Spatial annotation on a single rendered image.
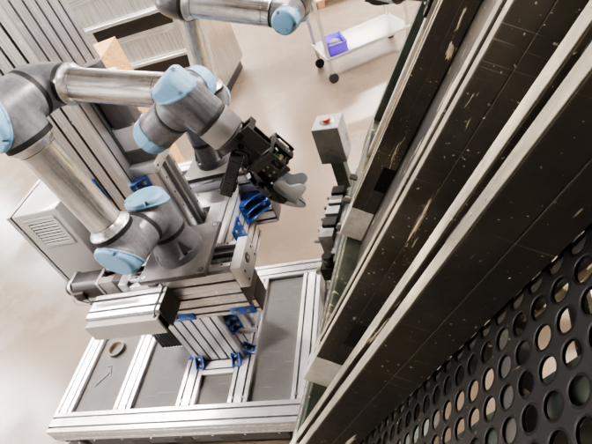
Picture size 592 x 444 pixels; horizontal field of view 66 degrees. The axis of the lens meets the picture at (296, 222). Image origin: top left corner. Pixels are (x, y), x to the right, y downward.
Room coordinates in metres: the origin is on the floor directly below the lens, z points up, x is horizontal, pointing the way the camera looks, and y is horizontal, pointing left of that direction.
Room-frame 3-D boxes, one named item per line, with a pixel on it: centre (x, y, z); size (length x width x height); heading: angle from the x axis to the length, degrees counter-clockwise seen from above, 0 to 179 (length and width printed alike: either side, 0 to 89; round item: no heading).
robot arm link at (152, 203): (1.13, 0.37, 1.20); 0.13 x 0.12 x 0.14; 146
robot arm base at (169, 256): (1.14, 0.36, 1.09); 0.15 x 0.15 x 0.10
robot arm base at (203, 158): (1.60, 0.19, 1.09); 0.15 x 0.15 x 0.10
